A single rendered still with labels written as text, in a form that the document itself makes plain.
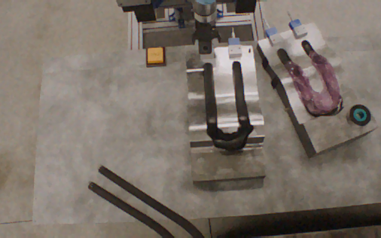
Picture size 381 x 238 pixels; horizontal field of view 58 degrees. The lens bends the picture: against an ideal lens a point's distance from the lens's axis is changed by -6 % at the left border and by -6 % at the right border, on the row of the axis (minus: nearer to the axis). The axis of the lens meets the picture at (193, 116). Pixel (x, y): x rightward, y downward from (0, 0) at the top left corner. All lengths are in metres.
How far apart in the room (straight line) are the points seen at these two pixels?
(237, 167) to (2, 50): 2.05
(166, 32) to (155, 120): 0.95
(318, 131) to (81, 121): 0.91
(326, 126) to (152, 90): 0.68
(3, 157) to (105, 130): 1.23
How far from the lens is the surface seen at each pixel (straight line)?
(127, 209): 1.31
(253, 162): 1.31
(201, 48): 1.22
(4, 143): 2.59
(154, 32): 2.26
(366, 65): 1.62
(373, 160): 1.49
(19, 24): 2.92
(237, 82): 1.37
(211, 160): 1.30
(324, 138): 1.33
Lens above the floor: 2.14
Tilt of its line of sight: 72 degrees down
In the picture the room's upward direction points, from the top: 10 degrees counter-clockwise
